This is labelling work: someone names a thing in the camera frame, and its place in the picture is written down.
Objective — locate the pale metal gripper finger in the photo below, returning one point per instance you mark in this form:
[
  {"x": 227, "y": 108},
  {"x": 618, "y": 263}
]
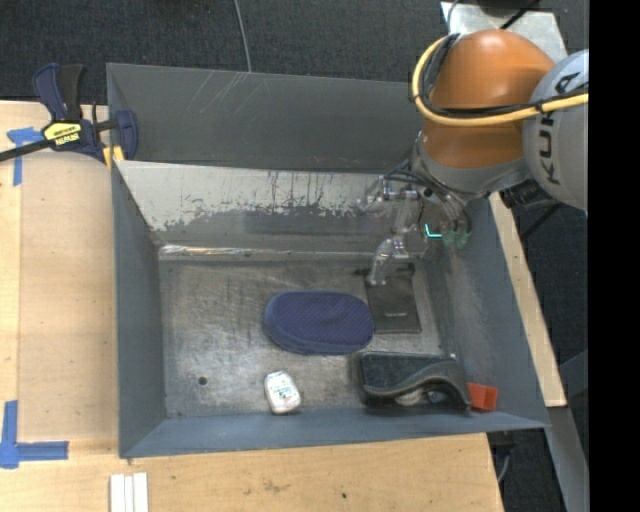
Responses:
[
  {"x": 372, "y": 201},
  {"x": 384, "y": 265}
]

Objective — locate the dark grey flat block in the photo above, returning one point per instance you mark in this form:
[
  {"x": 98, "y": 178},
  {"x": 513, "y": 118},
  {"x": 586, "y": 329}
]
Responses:
[{"x": 397, "y": 310}]

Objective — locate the dark blue oval pouch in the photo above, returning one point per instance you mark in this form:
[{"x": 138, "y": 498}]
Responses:
[{"x": 320, "y": 322}]

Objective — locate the black shoe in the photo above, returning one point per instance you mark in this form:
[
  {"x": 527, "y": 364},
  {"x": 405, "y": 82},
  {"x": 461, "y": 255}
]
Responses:
[{"x": 400, "y": 372}]

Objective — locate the small white bottle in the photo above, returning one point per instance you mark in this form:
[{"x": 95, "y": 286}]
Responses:
[{"x": 282, "y": 392}]

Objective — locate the small red block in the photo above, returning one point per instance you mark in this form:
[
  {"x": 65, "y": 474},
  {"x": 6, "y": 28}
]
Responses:
[{"x": 482, "y": 396}]

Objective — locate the grey metal bin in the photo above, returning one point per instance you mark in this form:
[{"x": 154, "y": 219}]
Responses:
[{"x": 225, "y": 320}]

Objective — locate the black cylinder on white bracket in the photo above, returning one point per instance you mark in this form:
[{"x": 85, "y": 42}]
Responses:
[{"x": 520, "y": 194}]

